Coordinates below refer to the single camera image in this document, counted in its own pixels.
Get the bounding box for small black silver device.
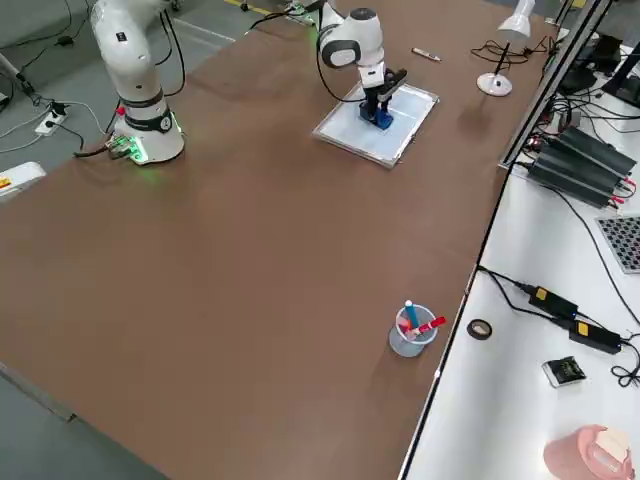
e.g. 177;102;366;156
541;355;586;389

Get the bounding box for black power supply box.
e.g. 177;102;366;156
527;142;619;209
549;126;640;176

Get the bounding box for white desk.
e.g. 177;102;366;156
474;19;640;311
397;267;640;480

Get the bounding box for white desk lamp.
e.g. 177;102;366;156
476;0;537;97

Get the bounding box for black computer monitor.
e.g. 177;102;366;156
599;47;640;109

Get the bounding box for black small monitor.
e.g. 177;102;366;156
559;32;624;96

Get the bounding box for tangled black desk cables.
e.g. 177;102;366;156
544;89;640;132

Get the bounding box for white cabinet orange label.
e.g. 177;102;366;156
0;161;47;202

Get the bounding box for black adapter cable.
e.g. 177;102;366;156
477;267;571;326

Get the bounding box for pink round container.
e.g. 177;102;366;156
542;423;632;480

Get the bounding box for white power strip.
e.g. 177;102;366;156
33;110;70;136

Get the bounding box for black base cable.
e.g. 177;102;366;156
73;132;129;161
243;3;321;36

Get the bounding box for aluminium frame post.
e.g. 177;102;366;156
498;0;614;170

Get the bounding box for red marker pen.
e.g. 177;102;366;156
407;315;447;337

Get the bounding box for clear plastic pen cup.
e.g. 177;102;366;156
388;305;437;359

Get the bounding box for checkerboard calibration plate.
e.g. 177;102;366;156
594;214;640;275

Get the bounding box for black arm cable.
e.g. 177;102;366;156
158;0;362;105

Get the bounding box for white whiteboard silver frame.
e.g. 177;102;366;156
311;81;441;170

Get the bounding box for black adapter yellow label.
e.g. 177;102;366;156
528;285;580;321
569;319;624;355

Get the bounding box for black tape roll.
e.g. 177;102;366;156
466;318;493;343

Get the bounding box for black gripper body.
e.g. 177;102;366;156
367;68;409;104

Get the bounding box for blue white pen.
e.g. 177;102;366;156
403;298;422;334

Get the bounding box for blue whiteboard eraser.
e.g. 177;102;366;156
357;107;395;132

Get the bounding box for black lamp cable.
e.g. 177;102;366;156
471;33;557;65

